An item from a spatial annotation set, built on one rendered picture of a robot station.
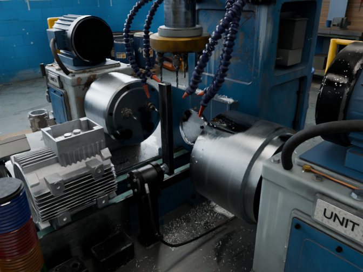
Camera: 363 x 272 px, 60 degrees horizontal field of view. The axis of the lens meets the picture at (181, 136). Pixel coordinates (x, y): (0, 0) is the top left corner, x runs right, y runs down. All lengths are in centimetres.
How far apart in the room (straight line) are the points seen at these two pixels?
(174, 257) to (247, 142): 38
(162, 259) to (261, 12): 74
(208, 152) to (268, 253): 25
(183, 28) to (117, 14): 623
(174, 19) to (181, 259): 65
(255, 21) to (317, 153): 51
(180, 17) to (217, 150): 39
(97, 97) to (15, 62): 531
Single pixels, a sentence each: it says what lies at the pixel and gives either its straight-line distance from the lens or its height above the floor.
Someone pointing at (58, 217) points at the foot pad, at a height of 98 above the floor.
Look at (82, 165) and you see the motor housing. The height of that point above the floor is 107.
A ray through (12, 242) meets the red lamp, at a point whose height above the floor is 115.
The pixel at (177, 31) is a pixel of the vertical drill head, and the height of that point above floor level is 135.
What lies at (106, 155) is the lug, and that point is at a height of 108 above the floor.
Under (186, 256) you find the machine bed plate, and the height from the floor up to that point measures 80.
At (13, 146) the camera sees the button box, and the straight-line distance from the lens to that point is 100.
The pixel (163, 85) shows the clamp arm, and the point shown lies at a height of 125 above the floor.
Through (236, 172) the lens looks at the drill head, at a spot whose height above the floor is 109.
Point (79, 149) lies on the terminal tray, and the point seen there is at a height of 111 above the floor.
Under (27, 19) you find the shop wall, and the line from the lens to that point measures 645.
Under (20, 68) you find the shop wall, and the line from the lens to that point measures 648.
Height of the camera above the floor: 145
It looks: 25 degrees down
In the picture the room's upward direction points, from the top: 1 degrees counter-clockwise
